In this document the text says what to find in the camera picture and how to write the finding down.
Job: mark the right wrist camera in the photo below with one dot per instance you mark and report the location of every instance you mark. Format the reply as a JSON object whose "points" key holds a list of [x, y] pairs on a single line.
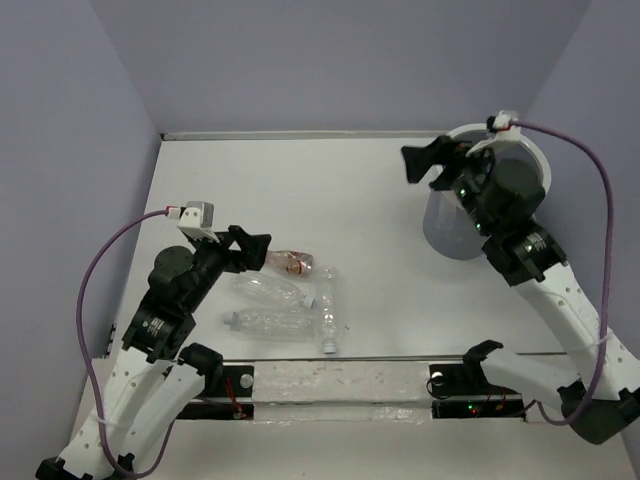
{"points": [[502, 133]]}

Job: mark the red cap clear bottle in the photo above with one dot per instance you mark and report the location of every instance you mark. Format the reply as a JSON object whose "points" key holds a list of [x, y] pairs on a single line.
{"points": [[295, 263]]}

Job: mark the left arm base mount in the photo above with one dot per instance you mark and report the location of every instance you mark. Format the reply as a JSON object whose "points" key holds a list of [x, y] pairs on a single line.
{"points": [[229, 400]]}

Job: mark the white rimmed grey bin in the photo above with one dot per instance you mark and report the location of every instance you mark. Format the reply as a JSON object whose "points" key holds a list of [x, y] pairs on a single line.
{"points": [[447, 227]]}

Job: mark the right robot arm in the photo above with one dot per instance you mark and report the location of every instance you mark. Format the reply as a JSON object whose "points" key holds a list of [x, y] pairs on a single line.
{"points": [[599, 397]]}

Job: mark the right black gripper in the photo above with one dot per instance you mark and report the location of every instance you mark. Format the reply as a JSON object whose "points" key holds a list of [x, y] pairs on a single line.
{"points": [[418, 158]]}

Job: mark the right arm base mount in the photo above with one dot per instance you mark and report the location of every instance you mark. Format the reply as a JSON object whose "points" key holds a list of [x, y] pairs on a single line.
{"points": [[456, 397]]}

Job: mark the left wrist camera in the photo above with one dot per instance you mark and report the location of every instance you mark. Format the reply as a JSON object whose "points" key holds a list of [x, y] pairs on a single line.
{"points": [[196, 221]]}

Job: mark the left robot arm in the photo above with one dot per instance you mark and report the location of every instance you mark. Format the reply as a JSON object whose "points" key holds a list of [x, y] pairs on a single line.
{"points": [[157, 371]]}

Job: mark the clear bottle white cap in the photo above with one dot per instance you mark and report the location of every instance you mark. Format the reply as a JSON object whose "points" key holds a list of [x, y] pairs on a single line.
{"points": [[262, 288]]}

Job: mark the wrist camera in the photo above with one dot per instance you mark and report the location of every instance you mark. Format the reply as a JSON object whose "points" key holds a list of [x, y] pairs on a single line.
{"points": [[502, 133], [196, 221]]}

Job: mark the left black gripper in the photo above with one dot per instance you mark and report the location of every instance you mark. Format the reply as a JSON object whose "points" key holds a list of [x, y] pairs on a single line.
{"points": [[254, 247]]}

